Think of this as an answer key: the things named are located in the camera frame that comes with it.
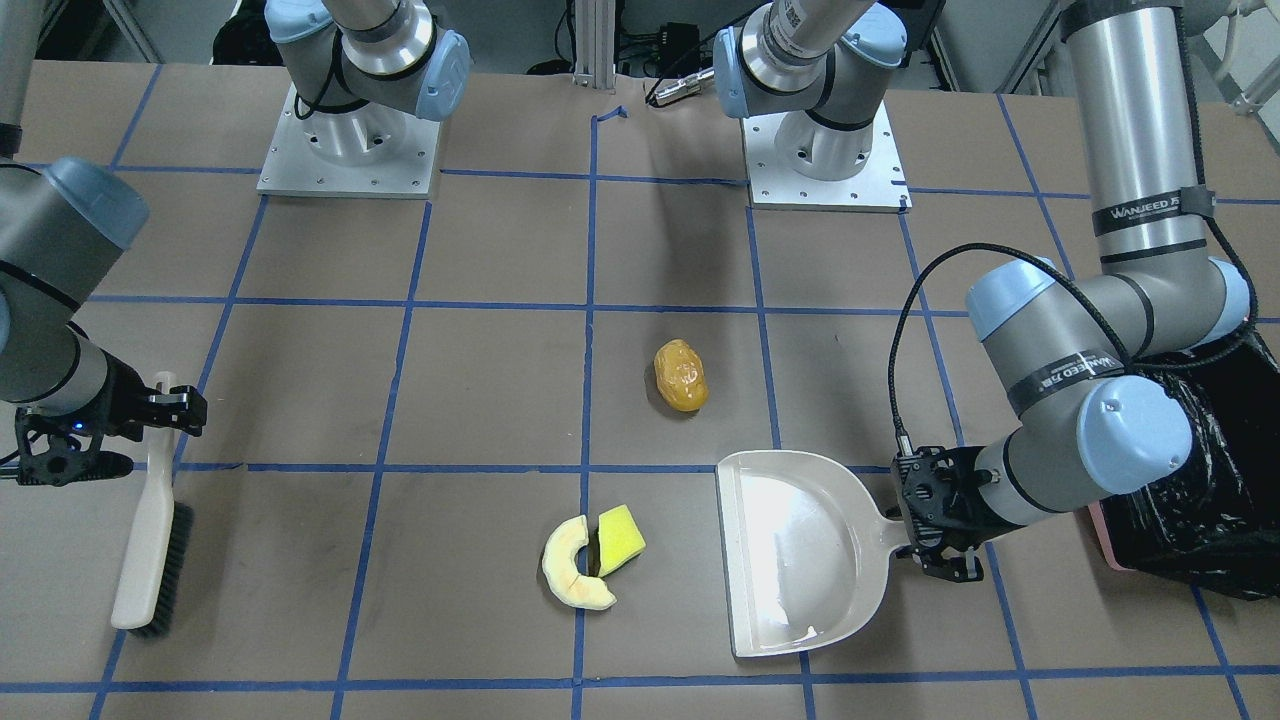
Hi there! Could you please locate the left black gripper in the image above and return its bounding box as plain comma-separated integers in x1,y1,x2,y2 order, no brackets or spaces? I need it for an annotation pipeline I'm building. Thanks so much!
892,446,986,583

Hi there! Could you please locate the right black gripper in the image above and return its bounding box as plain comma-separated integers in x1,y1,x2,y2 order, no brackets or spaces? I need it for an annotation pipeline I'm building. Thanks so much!
14,355,209,487

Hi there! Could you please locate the beige hand brush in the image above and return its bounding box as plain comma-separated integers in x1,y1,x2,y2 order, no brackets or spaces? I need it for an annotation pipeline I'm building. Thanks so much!
110,427,195,639

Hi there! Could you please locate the beige plastic dustpan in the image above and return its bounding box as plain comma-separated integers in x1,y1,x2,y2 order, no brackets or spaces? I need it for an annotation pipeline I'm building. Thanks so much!
716,450,909,659

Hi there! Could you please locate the yellow green sponge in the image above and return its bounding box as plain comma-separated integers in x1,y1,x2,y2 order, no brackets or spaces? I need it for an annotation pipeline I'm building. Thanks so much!
596,503,646,577

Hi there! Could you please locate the brown potato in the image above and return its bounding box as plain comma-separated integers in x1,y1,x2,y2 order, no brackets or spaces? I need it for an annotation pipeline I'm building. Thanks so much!
653,338,709,413

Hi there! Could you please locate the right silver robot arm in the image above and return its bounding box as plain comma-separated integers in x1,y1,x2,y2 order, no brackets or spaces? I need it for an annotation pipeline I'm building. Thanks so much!
1,1,209,487

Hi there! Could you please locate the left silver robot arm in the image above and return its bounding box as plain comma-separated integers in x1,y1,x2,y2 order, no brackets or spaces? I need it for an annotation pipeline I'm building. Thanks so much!
716,1,1257,585

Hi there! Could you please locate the pink bin with black bag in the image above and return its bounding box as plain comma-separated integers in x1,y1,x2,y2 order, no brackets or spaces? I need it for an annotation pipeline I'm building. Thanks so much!
1100,334,1279,600

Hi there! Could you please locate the black power adapter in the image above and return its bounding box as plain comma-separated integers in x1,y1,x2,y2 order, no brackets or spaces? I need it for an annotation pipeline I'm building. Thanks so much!
643,22,701,77

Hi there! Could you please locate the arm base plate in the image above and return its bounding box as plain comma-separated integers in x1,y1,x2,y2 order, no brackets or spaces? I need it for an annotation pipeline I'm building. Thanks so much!
740,102,913,213
256,87,442,200

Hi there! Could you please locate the silver cable connector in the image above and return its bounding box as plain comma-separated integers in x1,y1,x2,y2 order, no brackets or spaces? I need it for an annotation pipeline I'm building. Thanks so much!
645,67,716,109

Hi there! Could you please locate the aluminium frame post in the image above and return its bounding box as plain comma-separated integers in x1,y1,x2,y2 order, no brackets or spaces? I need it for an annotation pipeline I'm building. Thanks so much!
572,0,618,94

